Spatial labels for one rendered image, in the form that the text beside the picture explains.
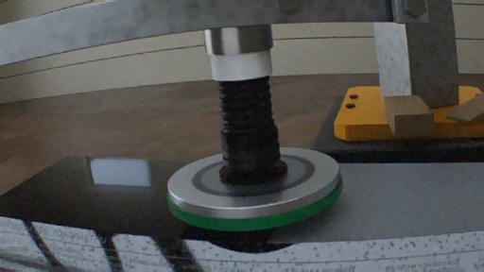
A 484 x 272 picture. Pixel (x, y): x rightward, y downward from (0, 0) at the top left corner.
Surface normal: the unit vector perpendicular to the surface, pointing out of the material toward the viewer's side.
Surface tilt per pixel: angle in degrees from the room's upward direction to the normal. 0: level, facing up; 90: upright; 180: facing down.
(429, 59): 90
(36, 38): 90
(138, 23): 90
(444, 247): 45
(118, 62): 90
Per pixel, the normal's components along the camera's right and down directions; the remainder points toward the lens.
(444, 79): 0.23, 0.23
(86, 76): -0.27, 0.28
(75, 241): -0.26, -0.48
